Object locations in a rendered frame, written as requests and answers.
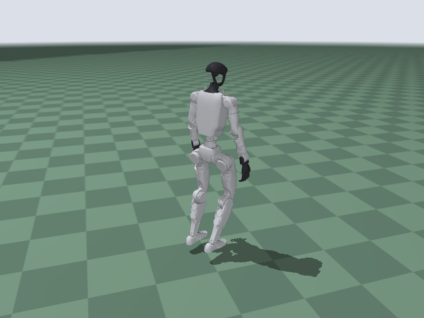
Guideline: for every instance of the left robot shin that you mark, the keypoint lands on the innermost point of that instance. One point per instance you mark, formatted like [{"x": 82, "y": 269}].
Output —
[{"x": 197, "y": 211}]

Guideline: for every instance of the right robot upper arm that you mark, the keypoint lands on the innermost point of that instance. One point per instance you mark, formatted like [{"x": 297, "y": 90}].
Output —
[{"x": 231, "y": 104}]

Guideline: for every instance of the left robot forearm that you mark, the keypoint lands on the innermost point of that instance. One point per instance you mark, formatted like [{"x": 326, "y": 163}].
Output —
[{"x": 193, "y": 134}]

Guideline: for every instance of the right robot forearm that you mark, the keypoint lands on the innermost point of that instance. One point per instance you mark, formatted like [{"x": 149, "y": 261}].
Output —
[{"x": 241, "y": 148}]

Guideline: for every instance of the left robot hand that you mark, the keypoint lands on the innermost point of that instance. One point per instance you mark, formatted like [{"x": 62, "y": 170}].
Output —
[{"x": 195, "y": 147}]

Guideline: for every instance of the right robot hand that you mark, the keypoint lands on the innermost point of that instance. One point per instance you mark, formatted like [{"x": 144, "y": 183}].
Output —
[{"x": 245, "y": 169}]

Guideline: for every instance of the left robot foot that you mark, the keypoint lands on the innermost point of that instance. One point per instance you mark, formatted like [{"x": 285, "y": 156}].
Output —
[{"x": 200, "y": 235}]

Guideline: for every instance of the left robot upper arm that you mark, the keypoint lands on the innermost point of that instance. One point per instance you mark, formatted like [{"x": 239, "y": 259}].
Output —
[{"x": 192, "y": 109}]

